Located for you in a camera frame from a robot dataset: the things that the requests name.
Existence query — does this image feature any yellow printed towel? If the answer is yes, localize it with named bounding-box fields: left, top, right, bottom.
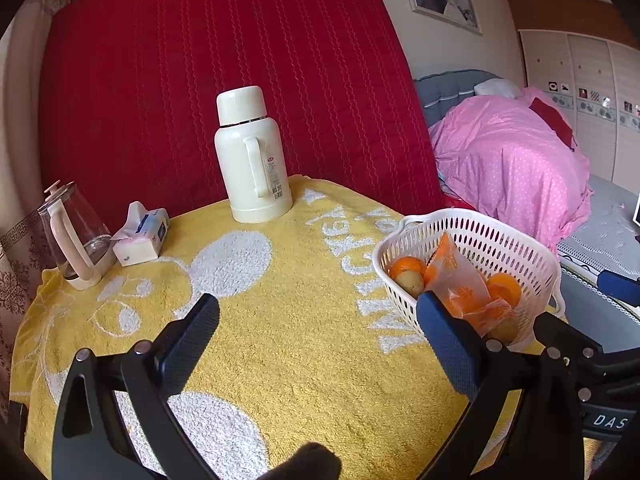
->
left=10, top=175, right=601, bottom=480

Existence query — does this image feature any beige wardrobe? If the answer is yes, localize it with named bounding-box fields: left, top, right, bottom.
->
left=505, top=0, right=640, bottom=196

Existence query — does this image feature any person's left hand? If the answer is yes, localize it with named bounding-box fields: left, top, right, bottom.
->
left=269, top=441, right=344, bottom=480

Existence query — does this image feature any red cloth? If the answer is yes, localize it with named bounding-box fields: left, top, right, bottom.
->
left=529, top=97, right=576, bottom=151

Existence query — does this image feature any white pillow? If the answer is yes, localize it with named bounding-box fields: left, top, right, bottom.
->
left=474, top=79, right=523, bottom=100

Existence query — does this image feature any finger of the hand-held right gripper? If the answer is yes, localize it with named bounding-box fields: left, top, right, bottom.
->
left=597, top=269, right=640, bottom=307
left=532, top=311, right=604, bottom=361

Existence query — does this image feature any white plastic basket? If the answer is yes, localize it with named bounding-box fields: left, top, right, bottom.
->
left=374, top=209, right=567, bottom=352

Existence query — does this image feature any grey bedsheet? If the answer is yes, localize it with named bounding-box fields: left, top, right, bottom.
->
left=557, top=172, right=640, bottom=321

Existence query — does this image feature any pink dotted duvet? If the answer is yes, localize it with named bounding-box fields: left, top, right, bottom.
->
left=429, top=86, right=593, bottom=251

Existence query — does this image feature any grey headboard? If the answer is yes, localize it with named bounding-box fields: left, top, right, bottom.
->
left=412, top=69, right=503, bottom=126

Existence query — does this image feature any tissue pack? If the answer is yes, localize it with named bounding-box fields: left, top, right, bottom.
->
left=112, top=201, right=171, bottom=267

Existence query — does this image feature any orange plastic bag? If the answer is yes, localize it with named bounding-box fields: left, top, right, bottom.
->
left=424, top=232, right=515, bottom=336

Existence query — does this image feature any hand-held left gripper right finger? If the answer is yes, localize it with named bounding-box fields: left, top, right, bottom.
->
left=416, top=290, right=583, bottom=480

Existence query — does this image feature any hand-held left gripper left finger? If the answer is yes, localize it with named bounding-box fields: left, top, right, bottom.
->
left=51, top=293, right=221, bottom=480

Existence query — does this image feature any beige patterned curtain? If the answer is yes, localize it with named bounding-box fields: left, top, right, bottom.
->
left=0, top=210, right=51, bottom=426

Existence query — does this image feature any white thermos flask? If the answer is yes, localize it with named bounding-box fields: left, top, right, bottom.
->
left=214, top=86, right=294, bottom=224

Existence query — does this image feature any orange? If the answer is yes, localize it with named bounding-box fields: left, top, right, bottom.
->
left=389, top=256, right=427, bottom=286
left=486, top=273, right=522, bottom=308

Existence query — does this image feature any glass kettle with pink handle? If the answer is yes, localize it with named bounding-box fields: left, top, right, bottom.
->
left=38, top=181, right=117, bottom=291

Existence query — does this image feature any red quilted blanket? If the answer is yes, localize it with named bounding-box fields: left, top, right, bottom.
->
left=39, top=0, right=443, bottom=233

